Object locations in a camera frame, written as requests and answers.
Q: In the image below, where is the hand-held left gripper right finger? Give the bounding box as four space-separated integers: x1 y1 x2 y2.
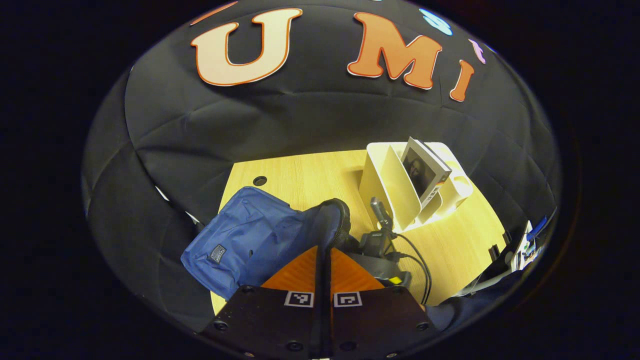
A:
325 246 441 360

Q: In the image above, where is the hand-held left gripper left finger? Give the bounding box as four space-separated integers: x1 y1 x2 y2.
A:
200 245 326 360

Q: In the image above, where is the white bookshelf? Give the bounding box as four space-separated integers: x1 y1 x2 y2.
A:
358 141 474 233

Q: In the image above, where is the dark photo cover book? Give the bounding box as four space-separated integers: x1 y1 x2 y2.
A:
400 137 453 211

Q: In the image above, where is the blue schoolbag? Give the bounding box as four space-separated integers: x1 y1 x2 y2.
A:
180 186 413 301

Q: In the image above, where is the blurred equipment pile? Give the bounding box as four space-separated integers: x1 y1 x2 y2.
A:
470 215 551 296

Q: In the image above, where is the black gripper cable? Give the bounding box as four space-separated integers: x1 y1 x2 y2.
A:
392 232 433 306

